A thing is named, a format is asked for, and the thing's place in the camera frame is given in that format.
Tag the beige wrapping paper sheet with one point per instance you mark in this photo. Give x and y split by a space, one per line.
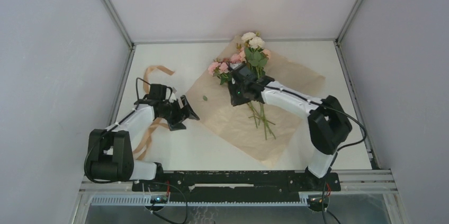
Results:
260 130

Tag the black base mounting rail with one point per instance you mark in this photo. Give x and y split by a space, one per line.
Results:
238 184

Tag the pink rose stem bunch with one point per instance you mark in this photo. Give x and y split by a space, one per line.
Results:
220 68

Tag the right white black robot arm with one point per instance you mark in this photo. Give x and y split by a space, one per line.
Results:
328 124

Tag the white rose stem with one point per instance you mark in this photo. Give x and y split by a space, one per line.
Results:
254 53

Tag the tan ribbon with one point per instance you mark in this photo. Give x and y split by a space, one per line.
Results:
145 143

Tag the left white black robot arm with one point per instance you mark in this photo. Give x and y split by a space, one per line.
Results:
110 154

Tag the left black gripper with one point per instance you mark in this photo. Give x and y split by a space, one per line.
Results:
182 114

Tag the white slotted cable duct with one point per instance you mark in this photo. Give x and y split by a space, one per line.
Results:
157 200

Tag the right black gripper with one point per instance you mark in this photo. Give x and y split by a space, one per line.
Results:
235 99

